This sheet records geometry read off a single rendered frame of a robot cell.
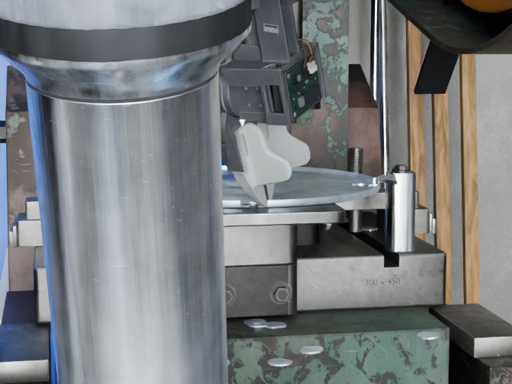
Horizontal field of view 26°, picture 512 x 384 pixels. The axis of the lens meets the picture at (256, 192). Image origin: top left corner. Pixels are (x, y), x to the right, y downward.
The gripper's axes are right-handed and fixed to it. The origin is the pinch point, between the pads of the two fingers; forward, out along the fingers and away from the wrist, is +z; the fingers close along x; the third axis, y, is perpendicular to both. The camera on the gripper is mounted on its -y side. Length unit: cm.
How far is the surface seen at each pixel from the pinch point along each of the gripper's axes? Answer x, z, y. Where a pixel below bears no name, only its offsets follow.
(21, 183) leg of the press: 18, 12, -51
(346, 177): 21.9, 8.9, -2.8
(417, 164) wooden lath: 119, 54, -42
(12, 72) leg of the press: 30, 0, -60
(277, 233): 6.5, 8.2, -3.0
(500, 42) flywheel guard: 35.0, -2.9, 11.9
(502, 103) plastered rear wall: 152, 53, -34
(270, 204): -0.1, 1.2, 1.3
